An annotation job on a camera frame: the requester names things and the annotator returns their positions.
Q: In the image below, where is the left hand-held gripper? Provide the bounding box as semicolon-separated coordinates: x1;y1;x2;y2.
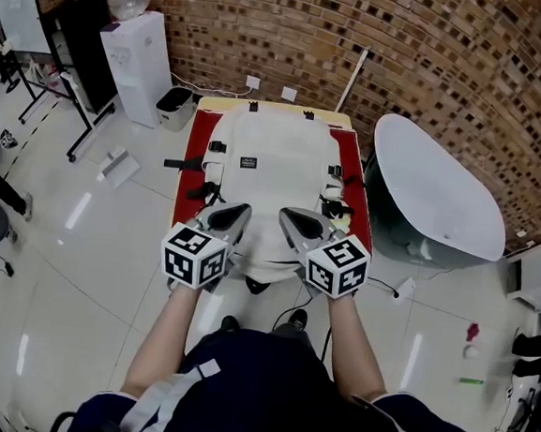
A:
157;196;254;297

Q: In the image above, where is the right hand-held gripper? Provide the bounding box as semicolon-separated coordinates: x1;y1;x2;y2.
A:
271;204;376;305

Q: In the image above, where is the white backpack bag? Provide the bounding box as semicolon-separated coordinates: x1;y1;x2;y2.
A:
154;93;375;305

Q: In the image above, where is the person's left forearm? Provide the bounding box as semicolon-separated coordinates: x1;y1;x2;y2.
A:
120;276;210;406

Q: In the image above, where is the person's right forearm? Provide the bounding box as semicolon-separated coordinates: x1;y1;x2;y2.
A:
316;290;397;406

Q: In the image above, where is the person's right black shoe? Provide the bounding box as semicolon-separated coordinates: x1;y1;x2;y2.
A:
271;306;310;339

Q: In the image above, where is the person's black shoe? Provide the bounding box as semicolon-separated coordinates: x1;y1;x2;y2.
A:
271;306;310;339
218;314;242;335

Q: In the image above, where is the white power strip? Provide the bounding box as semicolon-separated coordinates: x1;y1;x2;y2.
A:
390;276;417;306

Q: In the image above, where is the person's left black shoe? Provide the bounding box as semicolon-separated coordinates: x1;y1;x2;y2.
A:
218;314;242;335

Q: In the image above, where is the white bathtub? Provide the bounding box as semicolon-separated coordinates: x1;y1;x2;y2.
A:
355;110;518;275

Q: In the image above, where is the red table mat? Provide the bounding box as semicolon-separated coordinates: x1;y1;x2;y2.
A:
171;106;385;263

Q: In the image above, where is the person's dark navy clothing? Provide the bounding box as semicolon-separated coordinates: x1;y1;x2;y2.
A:
63;310;490;432

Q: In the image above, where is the white waste bin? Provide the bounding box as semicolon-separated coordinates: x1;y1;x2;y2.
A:
153;84;199;134

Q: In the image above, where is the white pole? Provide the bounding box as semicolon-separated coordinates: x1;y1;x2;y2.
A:
334;44;371;116

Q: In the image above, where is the white water dispenser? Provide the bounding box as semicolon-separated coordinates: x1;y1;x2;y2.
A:
91;6;179;131

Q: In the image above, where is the black rolling stand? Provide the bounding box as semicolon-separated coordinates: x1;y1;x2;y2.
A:
2;0;127;167

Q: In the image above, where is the white cabinet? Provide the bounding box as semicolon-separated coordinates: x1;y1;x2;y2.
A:
502;226;541;313

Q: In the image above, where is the black cable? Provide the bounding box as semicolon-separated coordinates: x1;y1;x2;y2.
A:
366;276;400;299

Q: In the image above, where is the white chest strap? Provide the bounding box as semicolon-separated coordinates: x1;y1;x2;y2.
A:
119;350;224;432

